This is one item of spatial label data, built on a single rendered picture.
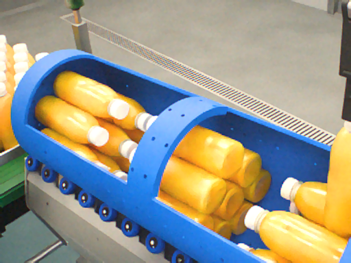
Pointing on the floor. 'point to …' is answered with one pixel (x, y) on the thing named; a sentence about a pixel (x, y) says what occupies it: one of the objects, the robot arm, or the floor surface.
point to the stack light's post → (81, 37)
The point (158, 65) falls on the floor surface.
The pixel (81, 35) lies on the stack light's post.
